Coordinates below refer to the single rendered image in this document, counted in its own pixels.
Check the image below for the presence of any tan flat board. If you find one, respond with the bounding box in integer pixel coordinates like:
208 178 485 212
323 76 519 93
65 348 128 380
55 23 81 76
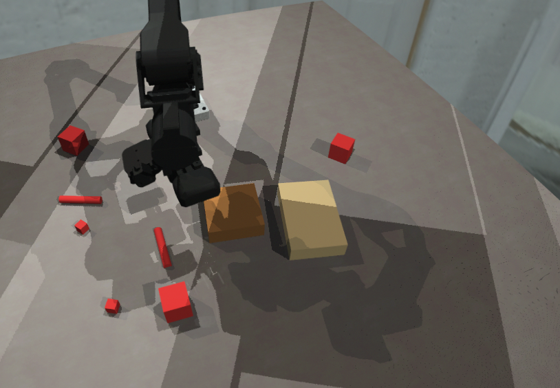
277 180 348 260

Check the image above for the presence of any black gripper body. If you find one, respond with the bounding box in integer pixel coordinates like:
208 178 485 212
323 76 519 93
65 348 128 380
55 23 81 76
145 119 220 207

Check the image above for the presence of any red cylinder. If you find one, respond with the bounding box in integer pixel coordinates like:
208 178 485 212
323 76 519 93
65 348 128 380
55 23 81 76
58 195 103 204
153 227 172 268

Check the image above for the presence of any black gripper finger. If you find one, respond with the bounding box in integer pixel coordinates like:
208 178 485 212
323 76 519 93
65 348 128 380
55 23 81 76
167 170 177 183

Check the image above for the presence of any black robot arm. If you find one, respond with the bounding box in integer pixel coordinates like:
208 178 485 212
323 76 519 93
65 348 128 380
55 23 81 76
122 0 204 187

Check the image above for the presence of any red cube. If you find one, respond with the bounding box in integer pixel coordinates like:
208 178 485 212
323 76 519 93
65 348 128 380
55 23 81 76
105 299 120 314
328 133 355 164
58 125 89 156
158 281 193 323
75 220 89 235

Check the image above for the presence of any brown square block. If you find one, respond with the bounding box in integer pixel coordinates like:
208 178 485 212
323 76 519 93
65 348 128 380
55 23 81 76
204 183 265 244

